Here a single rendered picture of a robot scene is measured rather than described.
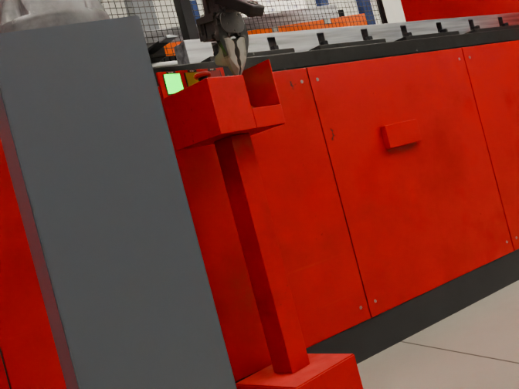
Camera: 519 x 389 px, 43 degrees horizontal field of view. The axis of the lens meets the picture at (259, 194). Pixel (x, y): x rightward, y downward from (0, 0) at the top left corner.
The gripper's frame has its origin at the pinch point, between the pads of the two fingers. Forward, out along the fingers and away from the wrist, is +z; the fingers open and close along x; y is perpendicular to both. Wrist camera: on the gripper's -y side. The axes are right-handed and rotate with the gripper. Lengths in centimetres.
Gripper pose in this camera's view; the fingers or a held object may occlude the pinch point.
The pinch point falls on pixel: (239, 71)
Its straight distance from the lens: 154.0
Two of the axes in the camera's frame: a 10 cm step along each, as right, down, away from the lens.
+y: -6.9, 0.9, 7.2
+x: -7.0, 1.9, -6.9
